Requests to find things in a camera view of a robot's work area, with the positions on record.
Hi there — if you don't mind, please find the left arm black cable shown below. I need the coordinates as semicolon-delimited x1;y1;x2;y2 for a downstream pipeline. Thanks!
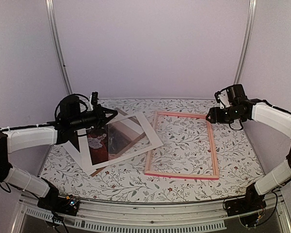
53;93;90;122

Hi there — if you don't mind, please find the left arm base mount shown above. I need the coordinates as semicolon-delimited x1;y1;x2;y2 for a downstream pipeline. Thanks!
37;195;80;216

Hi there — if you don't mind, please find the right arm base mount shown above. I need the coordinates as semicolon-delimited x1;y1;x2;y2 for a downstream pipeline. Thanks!
223;198;266;216

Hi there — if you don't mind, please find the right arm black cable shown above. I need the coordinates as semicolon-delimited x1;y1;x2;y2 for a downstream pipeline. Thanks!
229;120;243;132

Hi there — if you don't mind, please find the photo print with white border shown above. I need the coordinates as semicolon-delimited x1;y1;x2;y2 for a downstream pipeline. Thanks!
63;108;138;176

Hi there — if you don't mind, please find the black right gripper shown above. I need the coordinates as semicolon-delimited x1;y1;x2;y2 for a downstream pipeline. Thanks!
205;105;243;124

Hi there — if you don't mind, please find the brown backing board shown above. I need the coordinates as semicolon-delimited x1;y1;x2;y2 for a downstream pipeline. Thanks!
87;116;146;165

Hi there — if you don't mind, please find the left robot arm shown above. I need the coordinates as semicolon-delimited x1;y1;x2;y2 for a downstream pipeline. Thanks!
0;92;118;211

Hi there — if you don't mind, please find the right aluminium corner post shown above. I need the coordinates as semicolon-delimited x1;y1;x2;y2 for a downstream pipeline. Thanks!
234;0;257;84

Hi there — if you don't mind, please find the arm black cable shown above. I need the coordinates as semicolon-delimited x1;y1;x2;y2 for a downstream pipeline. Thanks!
53;93;90;122
229;120;243;132

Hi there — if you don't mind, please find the clear acrylic sheet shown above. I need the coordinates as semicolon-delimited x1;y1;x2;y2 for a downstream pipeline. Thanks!
108;116;146;160

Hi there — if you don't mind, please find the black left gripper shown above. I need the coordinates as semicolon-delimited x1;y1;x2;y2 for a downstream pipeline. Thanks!
70;103;117;131

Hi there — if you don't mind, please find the aluminium corner post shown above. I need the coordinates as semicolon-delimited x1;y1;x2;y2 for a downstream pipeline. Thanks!
45;0;73;95
234;0;257;84

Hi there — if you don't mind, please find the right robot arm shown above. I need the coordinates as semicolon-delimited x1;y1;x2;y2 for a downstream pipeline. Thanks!
206;84;291;216

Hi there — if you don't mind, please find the left aluminium corner post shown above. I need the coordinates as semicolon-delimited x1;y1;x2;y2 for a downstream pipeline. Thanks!
45;0;73;95

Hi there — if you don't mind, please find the white mat board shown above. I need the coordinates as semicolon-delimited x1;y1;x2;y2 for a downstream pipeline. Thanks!
79;111;164;176

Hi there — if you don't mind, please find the pink wooden picture frame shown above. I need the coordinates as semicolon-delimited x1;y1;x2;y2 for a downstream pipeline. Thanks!
144;111;219;180

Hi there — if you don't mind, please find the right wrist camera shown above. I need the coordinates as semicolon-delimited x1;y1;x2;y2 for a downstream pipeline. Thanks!
214;88;230;109

